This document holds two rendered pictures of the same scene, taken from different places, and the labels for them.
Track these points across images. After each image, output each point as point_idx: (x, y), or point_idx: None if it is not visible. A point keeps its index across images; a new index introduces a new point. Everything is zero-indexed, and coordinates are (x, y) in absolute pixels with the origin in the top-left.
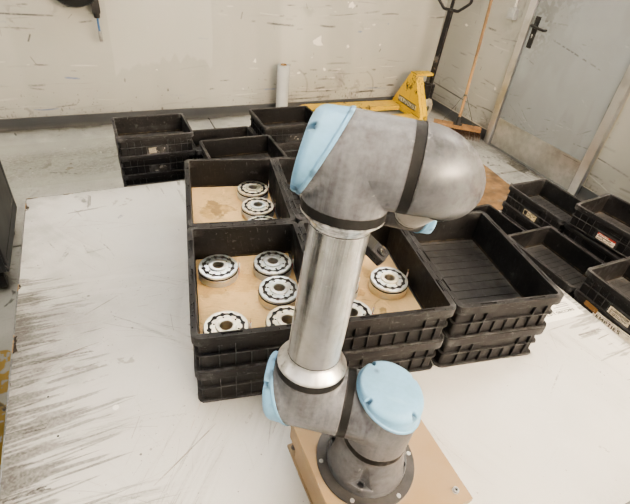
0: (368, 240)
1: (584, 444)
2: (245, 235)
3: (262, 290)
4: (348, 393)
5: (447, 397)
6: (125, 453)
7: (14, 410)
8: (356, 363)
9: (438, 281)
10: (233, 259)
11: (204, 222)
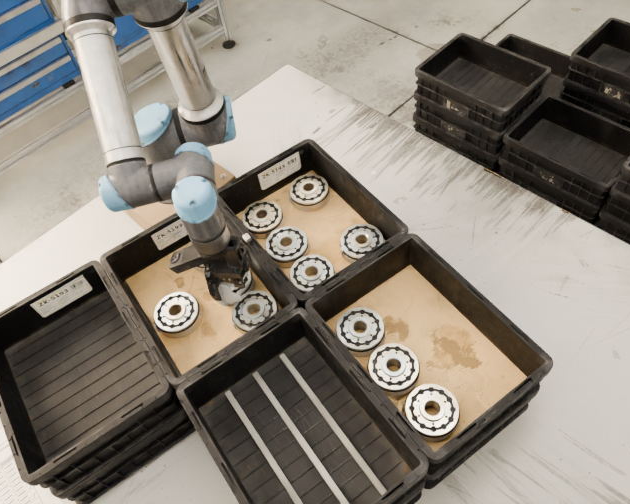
0: (189, 251)
1: (10, 296)
2: None
3: (300, 233)
4: (176, 108)
5: None
6: (342, 156)
7: (433, 145)
8: None
9: (115, 283)
10: (353, 255)
11: (443, 315)
